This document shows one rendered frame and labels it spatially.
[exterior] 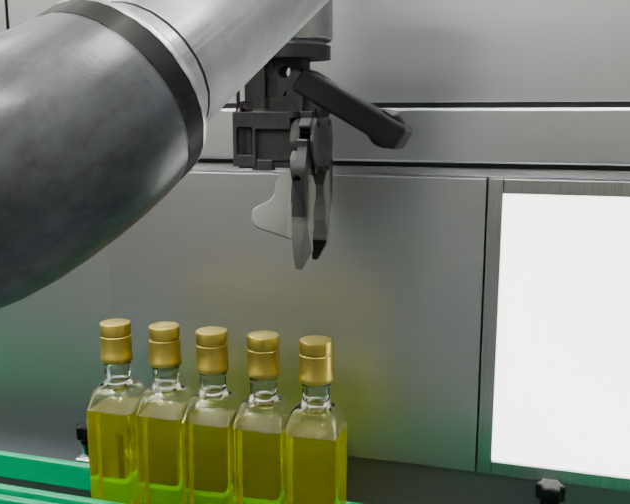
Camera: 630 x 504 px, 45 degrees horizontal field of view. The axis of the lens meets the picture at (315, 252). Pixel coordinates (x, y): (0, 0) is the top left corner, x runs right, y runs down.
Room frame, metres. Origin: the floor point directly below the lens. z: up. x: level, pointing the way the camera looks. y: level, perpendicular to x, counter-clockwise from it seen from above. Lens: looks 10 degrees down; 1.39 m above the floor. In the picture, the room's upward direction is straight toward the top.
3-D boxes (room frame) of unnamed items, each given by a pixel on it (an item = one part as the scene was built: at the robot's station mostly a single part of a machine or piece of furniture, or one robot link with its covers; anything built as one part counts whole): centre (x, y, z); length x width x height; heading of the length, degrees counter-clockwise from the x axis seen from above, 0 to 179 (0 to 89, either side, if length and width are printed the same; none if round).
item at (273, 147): (0.76, 0.03, 1.39); 0.09 x 0.08 x 0.12; 74
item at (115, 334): (0.81, 0.22, 1.14); 0.04 x 0.04 x 0.04
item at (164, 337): (0.80, 0.16, 1.14); 0.04 x 0.04 x 0.04
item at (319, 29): (0.75, 0.02, 1.47); 0.08 x 0.08 x 0.05
